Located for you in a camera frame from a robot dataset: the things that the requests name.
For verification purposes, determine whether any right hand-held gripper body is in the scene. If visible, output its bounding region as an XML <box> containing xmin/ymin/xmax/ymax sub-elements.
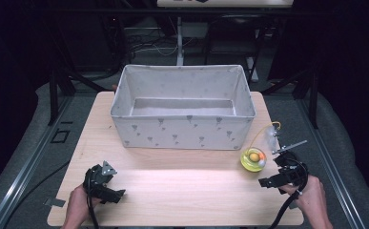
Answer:
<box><xmin>272</xmin><ymin>140</ymin><xmax>310</xmax><ymax>196</ymax></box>

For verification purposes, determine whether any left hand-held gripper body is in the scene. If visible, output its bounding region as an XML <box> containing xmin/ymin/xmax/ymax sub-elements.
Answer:
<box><xmin>82</xmin><ymin>160</ymin><xmax>118</xmax><ymax>200</ymax></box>

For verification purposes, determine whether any yellow ball toy with wand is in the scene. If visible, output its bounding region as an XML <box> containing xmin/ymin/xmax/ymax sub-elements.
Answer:
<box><xmin>239</xmin><ymin>121</ymin><xmax>282</xmax><ymax>174</ymax></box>

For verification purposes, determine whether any grey printed fabric storage box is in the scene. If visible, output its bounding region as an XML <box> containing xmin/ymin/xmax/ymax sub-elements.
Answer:
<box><xmin>110</xmin><ymin>64</ymin><xmax>256</xmax><ymax>151</ymax></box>

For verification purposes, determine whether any person's right hand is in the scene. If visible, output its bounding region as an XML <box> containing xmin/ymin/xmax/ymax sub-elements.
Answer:
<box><xmin>278</xmin><ymin>175</ymin><xmax>329</xmax><ymax>221</ymax></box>

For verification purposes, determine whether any person's left hand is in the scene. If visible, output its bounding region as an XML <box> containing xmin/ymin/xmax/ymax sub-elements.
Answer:
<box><xmin>68</xmin><ymin>183</ymin><xmax>103</xmax><ymax>222</ymax></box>

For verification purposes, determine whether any grey tape piece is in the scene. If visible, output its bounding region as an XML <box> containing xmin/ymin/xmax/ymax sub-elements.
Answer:
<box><xmin>43</xmin><ymin>198</ymin><xmax>67</xmax><ymax>208</ymax></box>

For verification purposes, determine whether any black metal stand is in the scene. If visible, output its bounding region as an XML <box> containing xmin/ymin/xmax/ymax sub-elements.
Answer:
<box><xmin>260</xmin><ymin>60</ymin><xmax>320</xmax><ymax>130</ymax></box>
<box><xmin>47</xmin><ymin>60</ymin><xmax>110</xmax><ymax>127</ymax></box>

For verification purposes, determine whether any black chair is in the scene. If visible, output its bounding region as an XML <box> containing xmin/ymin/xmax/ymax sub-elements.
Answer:
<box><xmin>203</xmin><ymin>13</ymin><xmax>262</xmax><ymax>82</ymax></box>

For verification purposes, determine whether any white table leg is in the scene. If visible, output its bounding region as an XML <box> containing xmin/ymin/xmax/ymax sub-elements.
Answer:
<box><xmin>175</xmin><ymin>15</ymin><xmax>186</xmax><ymax>67</ymax></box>

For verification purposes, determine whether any white table top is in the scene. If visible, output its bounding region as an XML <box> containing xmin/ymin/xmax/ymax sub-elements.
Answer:
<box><xmin>156</xmin><ymin>0</ymin><xmax>295</xmax><ymax>9</ymax></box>

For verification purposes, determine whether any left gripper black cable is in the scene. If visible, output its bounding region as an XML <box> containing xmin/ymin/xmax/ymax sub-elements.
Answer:
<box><xmin>86</xmin><ymin>167</ymin><xmax>100</xmax><ymax>229</ymax></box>

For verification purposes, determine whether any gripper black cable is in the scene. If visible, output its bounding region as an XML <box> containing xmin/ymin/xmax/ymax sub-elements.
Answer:
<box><xmin>86</xmin><ymin>167</ymin><xmax>100</xmax><ymax>229</ymax></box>
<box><xmin>268</xmin><ymin>157</ymin><xmax>310</xmax><ymax>229</ymax></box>

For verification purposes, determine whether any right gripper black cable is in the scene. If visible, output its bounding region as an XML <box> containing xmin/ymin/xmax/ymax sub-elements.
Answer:
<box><xmin>268</xmin><ymin>157</ymin><xmax>310</xmax><ymax>229</ymax></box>

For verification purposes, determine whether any aluminium floor rail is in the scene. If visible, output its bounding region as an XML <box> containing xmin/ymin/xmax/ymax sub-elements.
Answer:
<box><xmin>295</xmin><ymin>94</ymin><xmax>368</xmax><ymax>229</ymax></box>
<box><xmin>0</xmin><ymin>94</ymin><xmax>75</xmax><ymax>229</ymax></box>

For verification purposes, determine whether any black floor cable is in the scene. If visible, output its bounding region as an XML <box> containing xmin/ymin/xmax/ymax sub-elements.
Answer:
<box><xmin>1</xmin><ymin>161</ymin><xmax>71</xmax><ymax>229</ymax></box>

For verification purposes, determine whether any bundle of floor cables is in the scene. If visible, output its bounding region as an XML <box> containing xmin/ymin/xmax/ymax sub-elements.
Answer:
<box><xmin>126</xmin><ymin>27</ymin><xmax>195</xmax><ymax>58</ymax></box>

